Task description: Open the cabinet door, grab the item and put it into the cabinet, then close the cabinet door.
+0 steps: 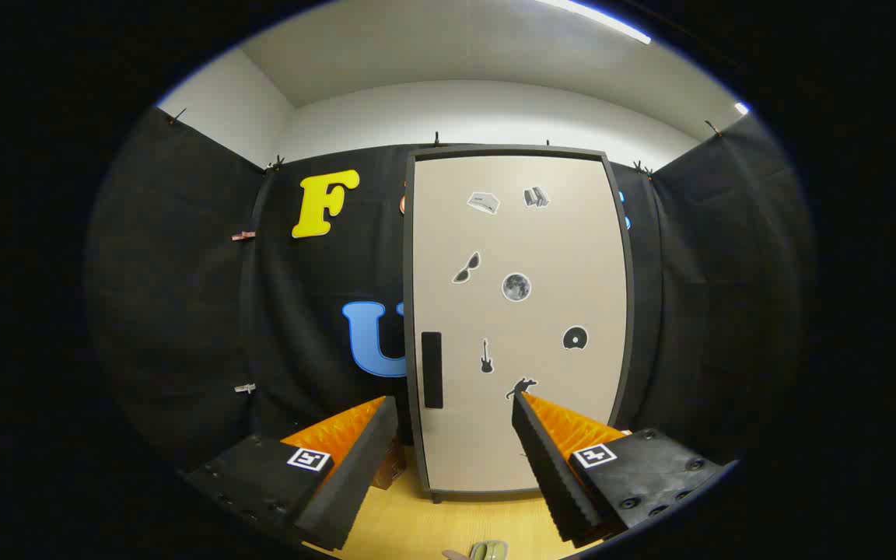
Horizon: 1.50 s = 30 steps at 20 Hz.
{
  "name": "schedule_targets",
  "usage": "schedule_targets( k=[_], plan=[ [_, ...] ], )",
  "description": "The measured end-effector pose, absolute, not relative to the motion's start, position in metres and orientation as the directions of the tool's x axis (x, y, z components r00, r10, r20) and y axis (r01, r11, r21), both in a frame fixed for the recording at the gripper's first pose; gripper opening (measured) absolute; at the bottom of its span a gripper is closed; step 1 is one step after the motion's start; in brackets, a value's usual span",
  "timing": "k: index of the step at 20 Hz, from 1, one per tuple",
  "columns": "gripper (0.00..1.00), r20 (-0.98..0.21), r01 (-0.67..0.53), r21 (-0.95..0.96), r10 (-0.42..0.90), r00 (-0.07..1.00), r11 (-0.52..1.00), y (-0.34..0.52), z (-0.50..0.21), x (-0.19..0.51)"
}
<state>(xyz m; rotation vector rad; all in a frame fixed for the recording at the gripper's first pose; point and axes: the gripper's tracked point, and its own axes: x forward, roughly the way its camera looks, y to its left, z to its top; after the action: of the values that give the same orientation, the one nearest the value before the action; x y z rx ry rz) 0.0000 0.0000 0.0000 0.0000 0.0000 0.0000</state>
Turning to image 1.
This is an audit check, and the black backdrop cloth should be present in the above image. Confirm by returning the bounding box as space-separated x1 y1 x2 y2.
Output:
86 105 818 475

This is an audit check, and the brown book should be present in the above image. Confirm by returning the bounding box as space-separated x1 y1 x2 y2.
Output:
374 438 408 489

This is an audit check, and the long ceiling light strip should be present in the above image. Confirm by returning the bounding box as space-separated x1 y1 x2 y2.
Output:
534 0 652 44

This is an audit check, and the dark grey cabinet body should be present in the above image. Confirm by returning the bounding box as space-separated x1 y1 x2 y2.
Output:
403 145 635 502

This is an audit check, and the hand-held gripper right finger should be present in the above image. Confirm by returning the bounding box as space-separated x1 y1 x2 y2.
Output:
510 391 727 548

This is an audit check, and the black door handle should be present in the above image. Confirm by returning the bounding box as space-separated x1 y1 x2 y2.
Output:
422 332 444 410

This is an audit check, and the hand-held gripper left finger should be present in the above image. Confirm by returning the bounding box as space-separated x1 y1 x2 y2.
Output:
182 395 400 553

